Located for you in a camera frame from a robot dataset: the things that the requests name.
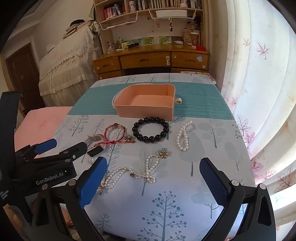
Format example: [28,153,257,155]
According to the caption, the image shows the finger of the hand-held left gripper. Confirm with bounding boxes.
[15,138,58,161]
[25,142,88,172]

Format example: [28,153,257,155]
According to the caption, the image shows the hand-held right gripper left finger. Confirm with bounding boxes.
[31,156,109,241]

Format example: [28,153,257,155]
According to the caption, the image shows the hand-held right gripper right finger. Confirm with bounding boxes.
[199,157,277,241]

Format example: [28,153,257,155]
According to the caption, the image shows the silver rhinestone leaf brooch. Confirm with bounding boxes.
[97,176,109,194]

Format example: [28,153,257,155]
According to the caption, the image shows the black rectangular pendant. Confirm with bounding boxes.
[88,145,104,157]

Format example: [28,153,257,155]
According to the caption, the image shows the silver wristwatch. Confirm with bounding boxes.
[84,135,104,145]

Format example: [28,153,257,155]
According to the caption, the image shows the long white pearl necklace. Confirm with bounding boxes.
[102,154,160,189]

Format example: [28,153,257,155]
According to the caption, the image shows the white pearl bracelet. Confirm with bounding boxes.
[176,120,193,152]

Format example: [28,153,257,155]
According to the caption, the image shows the red string bracelet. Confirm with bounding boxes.
[105,124,127,147]

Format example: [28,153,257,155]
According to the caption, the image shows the black bead bracelet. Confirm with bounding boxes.
[132,117,170,142]

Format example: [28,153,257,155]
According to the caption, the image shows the pink jewelry box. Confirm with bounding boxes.
[113,83,182,122]

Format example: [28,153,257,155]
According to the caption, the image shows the pink blanket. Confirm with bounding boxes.
[14,106,73,153]

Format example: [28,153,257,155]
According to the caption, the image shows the tree print tablecloth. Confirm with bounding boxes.
[53,73,257,241]

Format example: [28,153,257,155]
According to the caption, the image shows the brown wooden door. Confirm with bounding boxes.
[5,43,45,109]

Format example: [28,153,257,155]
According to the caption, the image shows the lace covered piano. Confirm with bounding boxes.
[38,21,103,107]

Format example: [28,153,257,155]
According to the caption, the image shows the leaf print curtain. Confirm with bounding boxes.
[208,0,296,232]

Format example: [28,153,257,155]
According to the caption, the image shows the snack box on table edge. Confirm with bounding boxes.
[180,71,216,84]

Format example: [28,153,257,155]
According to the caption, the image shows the wooden desk with drawers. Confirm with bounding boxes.
[92,44,210,80]

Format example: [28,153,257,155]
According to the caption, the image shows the stack of books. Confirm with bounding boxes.
[63,23,84,39]

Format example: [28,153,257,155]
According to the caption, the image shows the green picture strip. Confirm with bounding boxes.
[139,37,171,44]

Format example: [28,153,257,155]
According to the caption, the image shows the wooden bookshelf hutch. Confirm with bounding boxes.
[93,0,205,47]

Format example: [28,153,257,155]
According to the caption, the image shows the white plastic container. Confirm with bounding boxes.
[155,9,188,18]

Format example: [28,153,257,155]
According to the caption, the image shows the row of shelf books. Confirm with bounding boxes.
[103,0,203,20]

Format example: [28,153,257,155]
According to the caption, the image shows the white wire basket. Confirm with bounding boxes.
[99,10,139,30]
[148,9,197,21]

